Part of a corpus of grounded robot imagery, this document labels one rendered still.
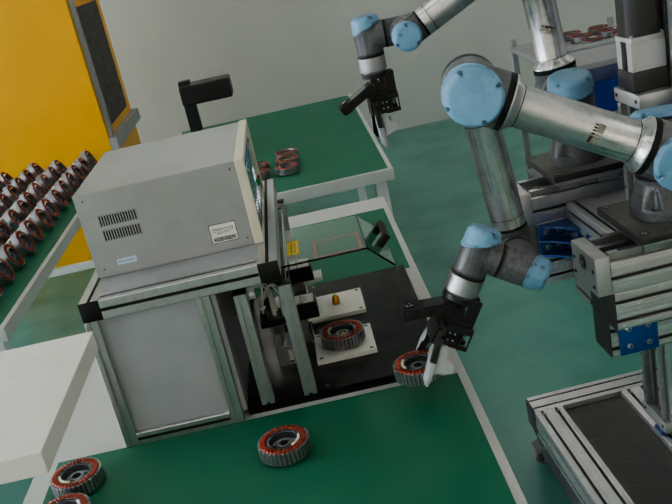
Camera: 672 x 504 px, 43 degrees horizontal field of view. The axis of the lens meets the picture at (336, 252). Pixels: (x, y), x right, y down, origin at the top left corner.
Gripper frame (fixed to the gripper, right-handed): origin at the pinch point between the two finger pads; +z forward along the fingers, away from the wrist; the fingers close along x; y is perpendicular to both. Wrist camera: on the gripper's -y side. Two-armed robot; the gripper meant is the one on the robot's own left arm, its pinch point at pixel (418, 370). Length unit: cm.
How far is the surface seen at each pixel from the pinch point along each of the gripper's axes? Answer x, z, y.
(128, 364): 6, 20, -61
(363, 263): 85, 8, -3
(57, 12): 371, 7, -171
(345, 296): 55, 9, -10
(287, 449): -16.3, 17.3, -25.0
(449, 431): -16.5, 3.9, 5.6
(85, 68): 371, 35, -148
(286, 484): -22.9, 21.0, -24.1
